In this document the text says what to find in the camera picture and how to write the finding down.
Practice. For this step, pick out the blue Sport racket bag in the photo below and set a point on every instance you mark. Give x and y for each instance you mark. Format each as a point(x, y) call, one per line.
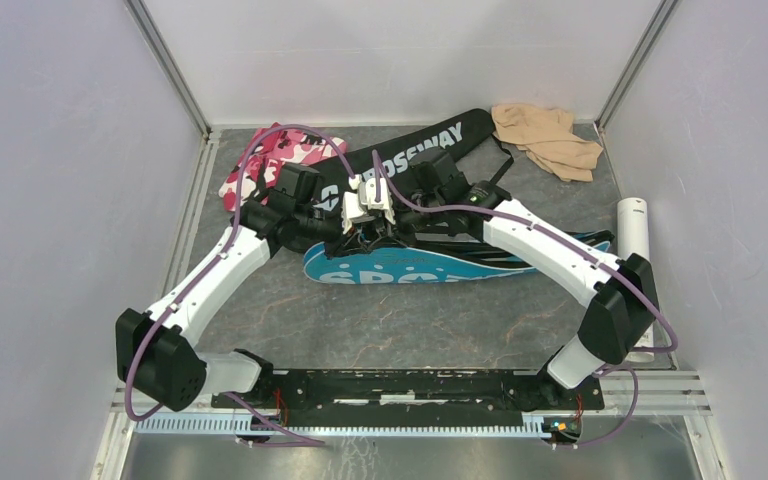
point(366, 259)

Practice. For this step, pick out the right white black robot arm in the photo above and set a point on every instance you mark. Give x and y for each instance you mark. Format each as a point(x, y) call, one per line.
point(618, 294)

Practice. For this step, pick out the white shuttlecock tube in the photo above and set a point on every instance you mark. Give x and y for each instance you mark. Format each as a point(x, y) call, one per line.
point(633, 238)

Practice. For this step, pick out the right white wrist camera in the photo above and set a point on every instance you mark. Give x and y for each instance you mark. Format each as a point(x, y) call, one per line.
point(374, 196)

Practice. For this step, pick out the pink camouflage racket bag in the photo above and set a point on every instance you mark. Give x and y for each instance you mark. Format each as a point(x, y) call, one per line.
point(263, 166)

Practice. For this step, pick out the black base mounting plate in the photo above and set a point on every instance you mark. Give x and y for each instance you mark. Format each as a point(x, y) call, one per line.
point(417, 398)

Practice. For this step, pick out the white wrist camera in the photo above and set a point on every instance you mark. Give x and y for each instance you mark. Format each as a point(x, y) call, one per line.
point(352, 212)
point(374, 196)

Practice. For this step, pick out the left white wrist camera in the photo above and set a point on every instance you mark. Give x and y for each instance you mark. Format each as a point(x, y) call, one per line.
point(352, 212)

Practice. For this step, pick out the white slotted cable duct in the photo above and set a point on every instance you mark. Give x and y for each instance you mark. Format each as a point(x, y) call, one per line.
point(241, 424)

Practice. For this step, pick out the beige folded cloth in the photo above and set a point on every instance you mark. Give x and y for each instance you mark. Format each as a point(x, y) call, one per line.
point(547, 139)

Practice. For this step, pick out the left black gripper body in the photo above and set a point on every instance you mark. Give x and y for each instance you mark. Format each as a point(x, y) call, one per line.
point(319, 225)

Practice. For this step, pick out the black Crossway racket bag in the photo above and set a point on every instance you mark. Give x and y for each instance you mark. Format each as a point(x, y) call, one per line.
point(458, 135)

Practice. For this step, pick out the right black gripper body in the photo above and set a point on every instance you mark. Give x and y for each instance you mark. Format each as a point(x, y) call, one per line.
point(410, 221)

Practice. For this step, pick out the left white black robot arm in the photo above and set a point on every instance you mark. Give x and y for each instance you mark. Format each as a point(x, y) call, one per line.
point(155, 348)

